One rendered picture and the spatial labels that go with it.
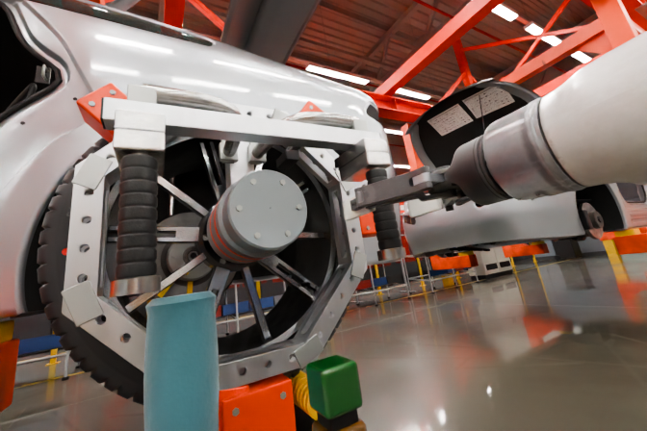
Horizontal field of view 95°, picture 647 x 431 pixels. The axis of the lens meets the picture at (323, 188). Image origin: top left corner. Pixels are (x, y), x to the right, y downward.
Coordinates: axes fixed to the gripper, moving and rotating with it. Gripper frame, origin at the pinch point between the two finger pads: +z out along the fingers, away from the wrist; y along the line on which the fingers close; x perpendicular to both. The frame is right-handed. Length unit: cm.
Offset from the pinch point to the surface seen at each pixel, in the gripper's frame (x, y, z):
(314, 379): -17.9, -19.1, -7.9
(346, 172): 8.1, -2.5, 5.3
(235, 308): -42, 63, 419
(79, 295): -7.1, -42.0, 20.4
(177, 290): -8, -26, 77
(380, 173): 5.6, -0.5, -1.5
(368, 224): 0.9, 12.3, 20.6
